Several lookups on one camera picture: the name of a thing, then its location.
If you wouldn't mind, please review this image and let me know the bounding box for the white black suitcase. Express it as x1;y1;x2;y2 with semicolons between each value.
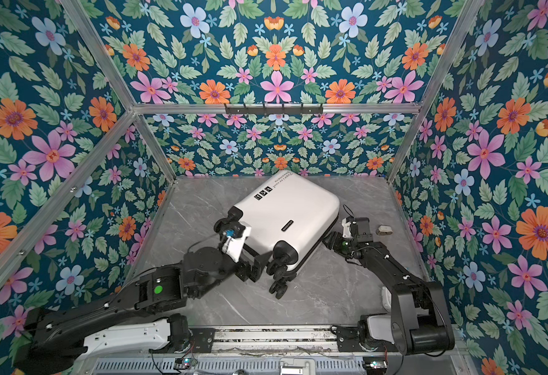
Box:
214;170;341;299

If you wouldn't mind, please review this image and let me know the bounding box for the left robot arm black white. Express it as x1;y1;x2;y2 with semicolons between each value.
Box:
14;247;244;374

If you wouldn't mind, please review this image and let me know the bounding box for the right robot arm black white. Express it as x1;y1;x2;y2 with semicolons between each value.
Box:
323;217;455;356

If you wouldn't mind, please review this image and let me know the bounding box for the small grey white box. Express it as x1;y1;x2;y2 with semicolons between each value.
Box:
376;225;394;236

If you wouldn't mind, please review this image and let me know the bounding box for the black coat hook rack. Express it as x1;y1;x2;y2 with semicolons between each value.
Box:
224;103;324;116

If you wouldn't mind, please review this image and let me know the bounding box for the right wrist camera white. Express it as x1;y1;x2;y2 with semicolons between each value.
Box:
341;218;353;240

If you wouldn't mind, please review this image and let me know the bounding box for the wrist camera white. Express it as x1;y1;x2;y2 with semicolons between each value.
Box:
341;218;353;240
221;221;252;263

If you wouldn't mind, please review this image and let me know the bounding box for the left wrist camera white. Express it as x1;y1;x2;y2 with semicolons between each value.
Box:
221;221;252;263

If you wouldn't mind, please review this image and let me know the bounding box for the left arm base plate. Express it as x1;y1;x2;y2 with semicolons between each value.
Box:
190;327;217;354

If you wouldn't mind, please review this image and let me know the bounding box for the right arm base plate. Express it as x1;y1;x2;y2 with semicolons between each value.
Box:
330;325;397;353

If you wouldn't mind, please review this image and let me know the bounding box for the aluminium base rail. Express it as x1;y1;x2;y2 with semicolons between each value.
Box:
83;324;469;357

